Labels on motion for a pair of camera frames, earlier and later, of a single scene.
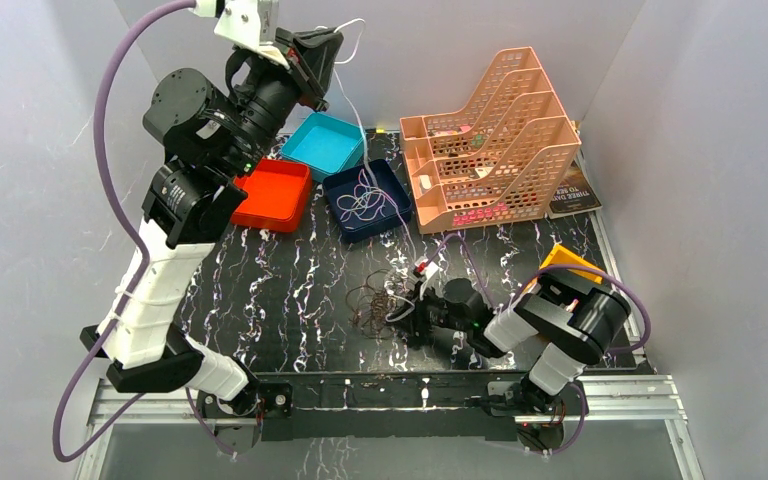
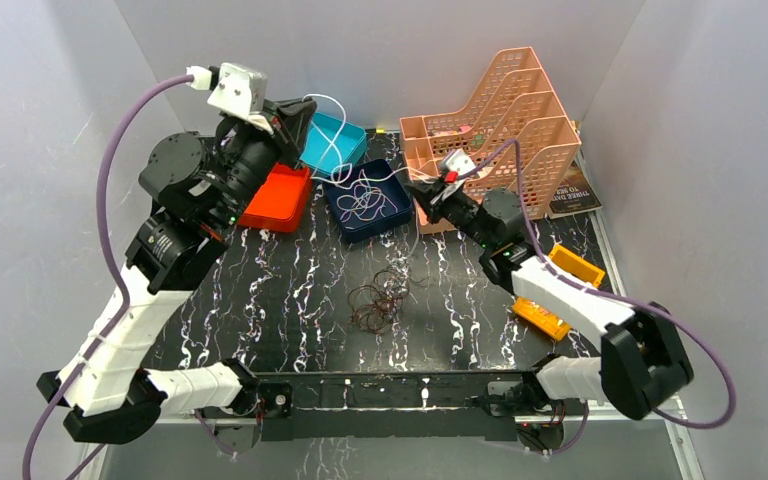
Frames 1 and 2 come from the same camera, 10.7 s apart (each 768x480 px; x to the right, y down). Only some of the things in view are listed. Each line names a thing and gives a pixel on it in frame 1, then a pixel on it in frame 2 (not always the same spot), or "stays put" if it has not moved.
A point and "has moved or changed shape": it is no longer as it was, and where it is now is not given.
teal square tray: (326, 145) stays put
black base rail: (384, 405) stays put
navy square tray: (366, 200) stays put
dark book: (574, 195) stays put
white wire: (358, 110) to (329, 145)
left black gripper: (297, 69) to (283, 125)
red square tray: (278, 195) stays put
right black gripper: (410, 318) to (425, 192)
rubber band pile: (369, 306) has moved or changed shape
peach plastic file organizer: (504, 162) stays put
